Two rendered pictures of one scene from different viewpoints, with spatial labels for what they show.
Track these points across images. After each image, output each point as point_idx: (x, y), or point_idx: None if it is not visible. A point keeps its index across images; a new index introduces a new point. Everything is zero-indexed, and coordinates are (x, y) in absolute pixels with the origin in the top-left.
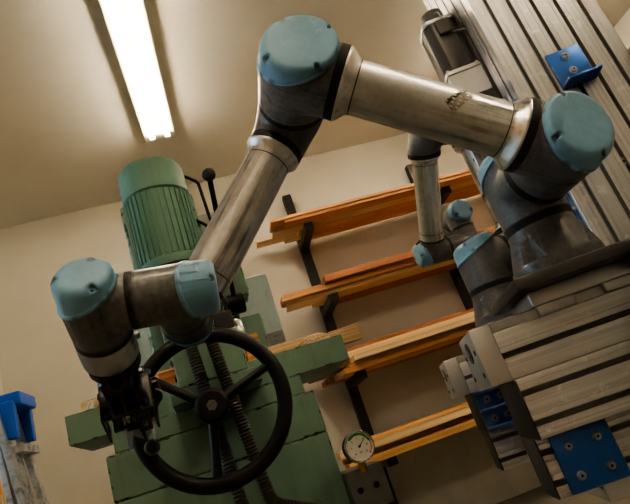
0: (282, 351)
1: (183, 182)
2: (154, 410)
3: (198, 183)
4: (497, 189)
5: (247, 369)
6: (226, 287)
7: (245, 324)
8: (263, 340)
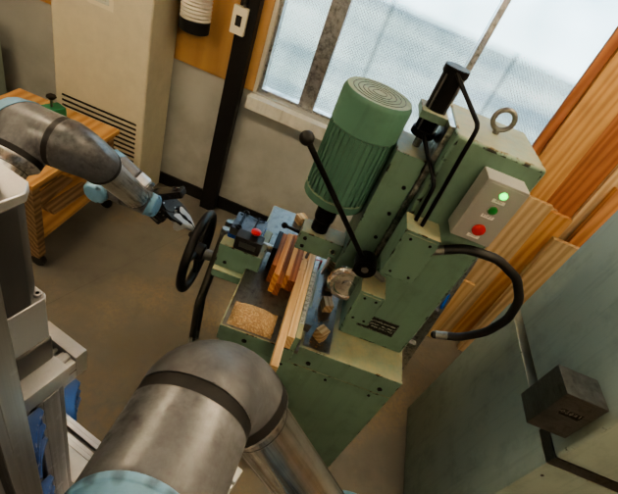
0: (236, 288)
1: (350, 125)
2: (149, 217)
3: (474, 128)
4: None
5: (214, 264)
6: (126, 204)
7: (359, 283)
8: (349, 306)
